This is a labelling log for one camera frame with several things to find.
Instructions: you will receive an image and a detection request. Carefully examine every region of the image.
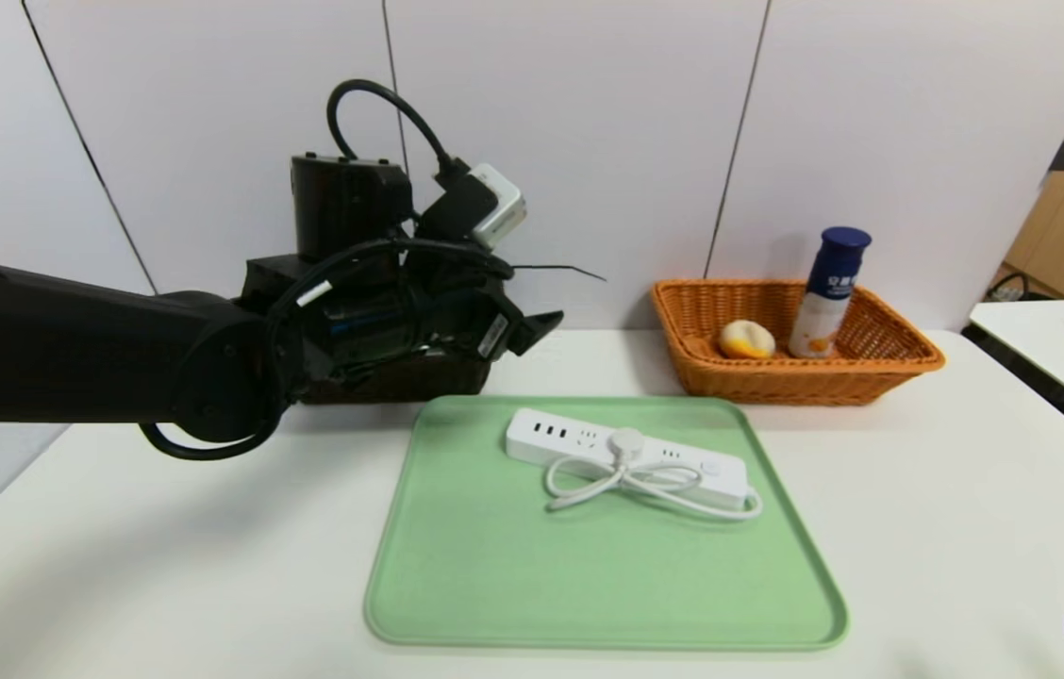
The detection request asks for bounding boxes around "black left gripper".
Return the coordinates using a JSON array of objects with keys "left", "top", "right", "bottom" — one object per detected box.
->
[{"left": 320, "top": 273, "right": 565, "bottom": 370}]

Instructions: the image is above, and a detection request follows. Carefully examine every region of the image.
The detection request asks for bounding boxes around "white power strip with cable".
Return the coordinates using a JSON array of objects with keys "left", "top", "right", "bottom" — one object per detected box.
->
[{"left": 506, "top": 406, "right": 766, "bottom": 522}]

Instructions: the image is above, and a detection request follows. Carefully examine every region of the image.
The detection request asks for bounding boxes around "orange topped bread bun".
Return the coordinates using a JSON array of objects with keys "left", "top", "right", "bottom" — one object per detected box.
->
[{"left": 719, "top": 320, "right": 778, "bottom": 361}]

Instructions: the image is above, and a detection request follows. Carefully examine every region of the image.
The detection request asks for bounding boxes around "white bottle with blue cap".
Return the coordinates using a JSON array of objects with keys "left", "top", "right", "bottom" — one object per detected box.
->
[{"left": 789, "top": 226, "right": 873, "bottom": 360}]

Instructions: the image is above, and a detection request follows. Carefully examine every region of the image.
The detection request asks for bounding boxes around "orange wicker basket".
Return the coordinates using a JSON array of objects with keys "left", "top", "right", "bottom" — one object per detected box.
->
[{"left": 651, "top": 278, "right": 948, "bottom": 407}]

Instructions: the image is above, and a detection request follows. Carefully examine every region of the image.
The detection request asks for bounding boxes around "light green plastic tray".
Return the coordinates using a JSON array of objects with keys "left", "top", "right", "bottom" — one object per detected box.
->
[{"left": 364, "top": 394, "right": 851, "bottom": 652}]

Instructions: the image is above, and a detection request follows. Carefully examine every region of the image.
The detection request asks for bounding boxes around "white side table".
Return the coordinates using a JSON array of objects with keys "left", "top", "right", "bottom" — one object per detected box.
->
[{"left": 966, "top": 301, "right": 1064, "bottom": 419}]

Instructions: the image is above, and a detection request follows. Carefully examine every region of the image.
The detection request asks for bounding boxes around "thin black cable tie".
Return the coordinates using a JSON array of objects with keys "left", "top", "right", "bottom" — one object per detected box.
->
[{"left": 511, "top": 265, "right": 607, "bottom": 283}]

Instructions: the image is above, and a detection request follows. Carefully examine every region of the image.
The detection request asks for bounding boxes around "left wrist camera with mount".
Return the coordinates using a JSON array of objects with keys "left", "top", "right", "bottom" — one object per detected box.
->
[{"left": 414, "top": 162, "right": 529, "bottom": 252}]

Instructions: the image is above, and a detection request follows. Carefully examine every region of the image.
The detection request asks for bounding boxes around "black left camera cable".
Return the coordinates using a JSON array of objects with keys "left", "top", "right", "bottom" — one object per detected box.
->
[{"left": 325, "top": 79, "right": 469, "bottom": 187}]

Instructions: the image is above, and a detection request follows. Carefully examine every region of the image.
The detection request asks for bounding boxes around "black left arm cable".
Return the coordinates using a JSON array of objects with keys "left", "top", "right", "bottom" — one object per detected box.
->
[{"left": 137, "top": 238, "right": 514, "bottom": 462}]

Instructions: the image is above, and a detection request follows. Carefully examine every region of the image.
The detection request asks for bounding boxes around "black floor cable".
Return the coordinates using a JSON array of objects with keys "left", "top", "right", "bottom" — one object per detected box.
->
[{"left": 985, "top": 273, "right": 1031, "bottom": 305}]

